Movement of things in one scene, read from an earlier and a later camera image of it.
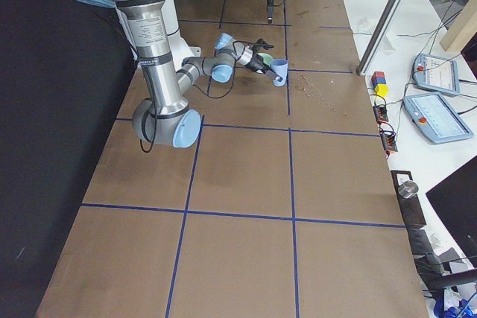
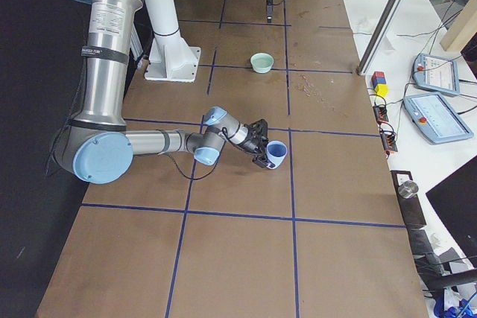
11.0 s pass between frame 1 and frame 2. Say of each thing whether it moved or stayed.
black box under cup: stayed
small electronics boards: stayed
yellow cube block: stayed
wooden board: stayed
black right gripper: moved
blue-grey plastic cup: moved
